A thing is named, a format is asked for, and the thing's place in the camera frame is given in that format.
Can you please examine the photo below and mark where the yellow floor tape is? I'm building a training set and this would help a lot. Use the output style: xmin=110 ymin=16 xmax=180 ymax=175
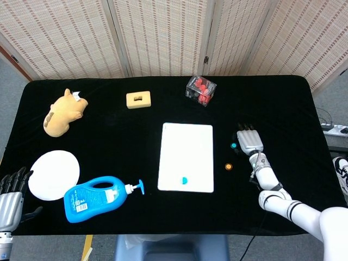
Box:
xmin=81 ymin=235 xmax=94 ymax=261

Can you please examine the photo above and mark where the clear box with red pieces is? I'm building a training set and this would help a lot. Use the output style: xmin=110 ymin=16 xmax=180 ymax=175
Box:
xmin=185 ymin=75 xmax=218 ymax=108

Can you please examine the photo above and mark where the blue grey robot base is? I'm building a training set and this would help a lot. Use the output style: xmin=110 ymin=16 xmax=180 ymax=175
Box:
xmin=113 ymin=234 xmax=229 ymax=261

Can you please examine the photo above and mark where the white black sneaker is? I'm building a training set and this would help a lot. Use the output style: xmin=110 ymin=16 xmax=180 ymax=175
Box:
xmin=332 ymin=156 xmax=348 ymax=196

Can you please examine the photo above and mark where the tan plush animal toy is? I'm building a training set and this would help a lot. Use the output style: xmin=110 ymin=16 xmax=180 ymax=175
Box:
xmin=43 ymin=88 xmax=89 ymax=138

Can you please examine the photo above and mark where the yellow sponge block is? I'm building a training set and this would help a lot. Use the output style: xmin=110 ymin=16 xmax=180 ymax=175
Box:
xmin=126 ymin=90 xmax=152 ymax=110

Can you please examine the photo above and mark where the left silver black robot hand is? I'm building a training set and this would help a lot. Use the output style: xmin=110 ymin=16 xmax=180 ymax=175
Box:
xmin=0 ymin=166 xmax=44 ymax=232

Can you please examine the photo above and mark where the woven folding screen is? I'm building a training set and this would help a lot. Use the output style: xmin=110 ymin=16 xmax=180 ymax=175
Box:
xmin=0 ymin=0 xmax=348 ymax=95

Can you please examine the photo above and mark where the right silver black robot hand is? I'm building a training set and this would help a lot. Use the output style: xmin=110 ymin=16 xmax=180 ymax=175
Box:
xmin=233 ymin=122 xmax=265 ymax=156

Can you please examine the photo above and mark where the black tablecloth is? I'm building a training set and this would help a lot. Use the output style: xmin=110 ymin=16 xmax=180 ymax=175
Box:
xmin=0 ymin=75 xmax=338 ymax=236

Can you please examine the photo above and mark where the blue pump bottle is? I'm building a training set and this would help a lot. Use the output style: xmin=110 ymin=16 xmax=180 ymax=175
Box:
xmin=63 ymin=176 xmax=146 ymax=224

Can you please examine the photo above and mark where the white rectangular board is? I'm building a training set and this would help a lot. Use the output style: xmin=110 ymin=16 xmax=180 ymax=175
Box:
xmin=157 ymin=122 xmax=215 ymax=194

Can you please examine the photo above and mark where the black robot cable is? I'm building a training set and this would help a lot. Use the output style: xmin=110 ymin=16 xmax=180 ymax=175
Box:
xmin=243 ymin=210 xmax=269 ymax=261

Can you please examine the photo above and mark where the white power strip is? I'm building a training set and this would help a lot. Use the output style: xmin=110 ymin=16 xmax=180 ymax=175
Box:
xmin=321 ymin=123 xmax=348 ymax=136

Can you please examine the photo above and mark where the white round plate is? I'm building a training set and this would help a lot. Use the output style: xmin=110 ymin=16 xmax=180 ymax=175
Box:
xmin=28 ymin=150 xmax=81 ymax=201

